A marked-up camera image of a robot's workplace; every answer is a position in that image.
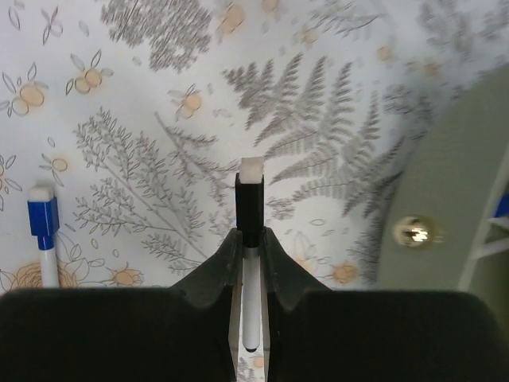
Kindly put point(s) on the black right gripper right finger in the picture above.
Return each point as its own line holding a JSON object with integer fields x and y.
{"x": 313, "y": 333}

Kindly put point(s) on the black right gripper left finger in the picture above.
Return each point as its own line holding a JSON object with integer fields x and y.
{"x": 185, "y": 332}

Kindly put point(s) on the cream cylindrical drawer box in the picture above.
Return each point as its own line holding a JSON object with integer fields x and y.
{"x": 438, "y": 219}

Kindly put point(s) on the black cap marker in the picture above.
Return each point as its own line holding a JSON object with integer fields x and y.
{"x": 249, "y": 207}

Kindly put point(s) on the blue cap marker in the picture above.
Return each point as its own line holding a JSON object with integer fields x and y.
{"x": 44, "y": 223}

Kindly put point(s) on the floral table mat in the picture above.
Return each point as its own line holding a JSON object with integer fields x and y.
{"x": 138, "y": 113}

